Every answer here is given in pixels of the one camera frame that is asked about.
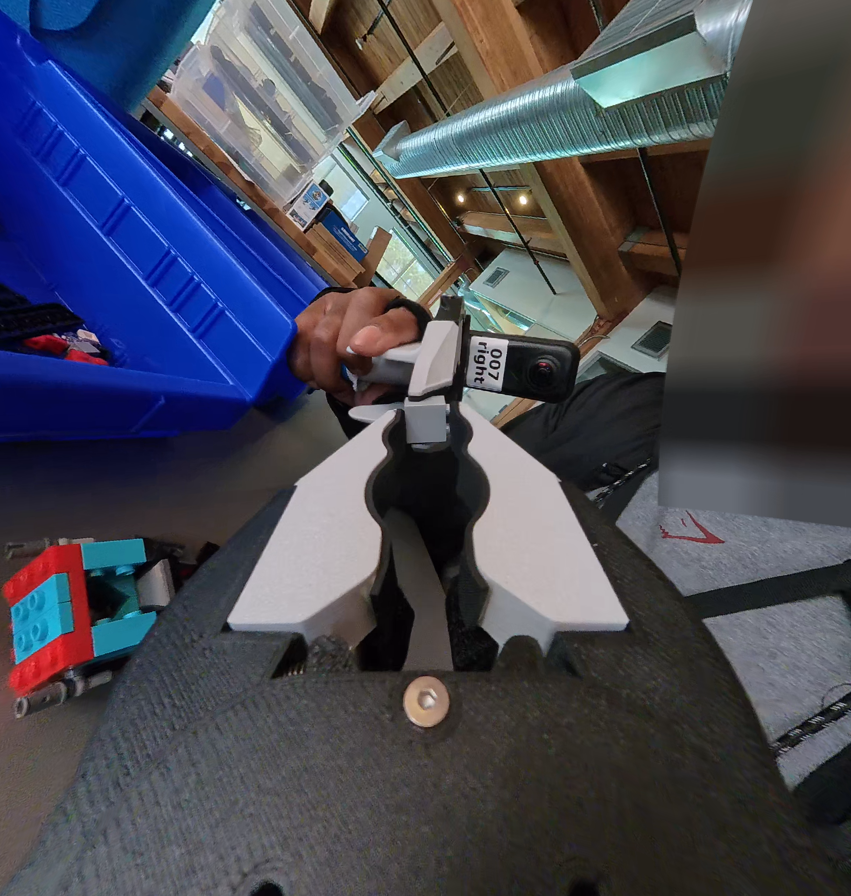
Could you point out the blue cardboard box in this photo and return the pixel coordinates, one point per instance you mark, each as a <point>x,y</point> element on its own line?
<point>342,234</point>

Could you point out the blue plastic bin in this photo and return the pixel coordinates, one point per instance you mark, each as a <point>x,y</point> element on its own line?
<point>117,210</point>

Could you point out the silver ventilation duct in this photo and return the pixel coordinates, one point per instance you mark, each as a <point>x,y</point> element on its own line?
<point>537,119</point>

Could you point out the grey toy axle pin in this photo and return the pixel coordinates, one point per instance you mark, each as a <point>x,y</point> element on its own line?
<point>54,691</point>

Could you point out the grey desk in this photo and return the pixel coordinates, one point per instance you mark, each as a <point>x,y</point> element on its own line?
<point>187,490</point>

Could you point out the brown cardboard box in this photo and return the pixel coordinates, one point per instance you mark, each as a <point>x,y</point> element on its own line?
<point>369,252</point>

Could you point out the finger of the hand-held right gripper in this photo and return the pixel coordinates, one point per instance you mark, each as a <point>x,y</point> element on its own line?
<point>436,357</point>
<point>376,413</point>

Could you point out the light grey toy block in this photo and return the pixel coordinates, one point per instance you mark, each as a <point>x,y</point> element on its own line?
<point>425,423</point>

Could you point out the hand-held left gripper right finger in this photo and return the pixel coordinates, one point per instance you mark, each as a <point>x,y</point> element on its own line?
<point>551,560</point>

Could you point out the black brick plate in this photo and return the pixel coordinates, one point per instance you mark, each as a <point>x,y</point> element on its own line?
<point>187,560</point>

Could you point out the grey sweatshirt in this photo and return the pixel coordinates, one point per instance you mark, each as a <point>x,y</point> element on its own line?
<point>782,595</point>

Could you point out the person's right hand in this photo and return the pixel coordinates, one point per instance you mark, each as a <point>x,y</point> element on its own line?
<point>327,336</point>

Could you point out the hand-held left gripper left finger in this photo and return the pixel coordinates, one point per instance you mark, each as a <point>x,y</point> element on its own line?
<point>306,560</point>

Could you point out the clear plastic drawer stack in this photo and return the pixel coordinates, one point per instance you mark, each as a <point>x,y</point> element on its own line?
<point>278,84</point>

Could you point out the person's right forearm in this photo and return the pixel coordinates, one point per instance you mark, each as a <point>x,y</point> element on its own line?
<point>586,427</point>

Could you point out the pile of mixed toy bricks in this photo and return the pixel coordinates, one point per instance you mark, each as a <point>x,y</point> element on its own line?
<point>40,329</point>

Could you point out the small picture card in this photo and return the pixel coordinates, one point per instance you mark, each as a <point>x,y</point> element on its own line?
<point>307,204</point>

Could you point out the teal and black brick assembly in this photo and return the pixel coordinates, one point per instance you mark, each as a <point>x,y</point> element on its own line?
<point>68,616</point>

